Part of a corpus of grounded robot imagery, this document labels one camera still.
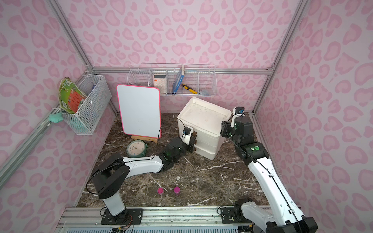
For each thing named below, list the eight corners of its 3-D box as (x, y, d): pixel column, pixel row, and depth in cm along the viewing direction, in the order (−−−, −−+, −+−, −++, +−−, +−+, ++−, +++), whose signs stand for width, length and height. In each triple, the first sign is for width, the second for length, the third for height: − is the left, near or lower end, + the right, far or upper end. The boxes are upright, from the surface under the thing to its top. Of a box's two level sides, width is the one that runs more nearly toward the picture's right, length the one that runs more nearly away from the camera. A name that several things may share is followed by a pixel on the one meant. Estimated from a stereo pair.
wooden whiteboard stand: (132, 140, 105) (130, 136, 101) (133, 138, 106) (131, 134, 102) (157, 144, 103) (156, 140, 99) (158, 142, 104) (157, 138, 100)
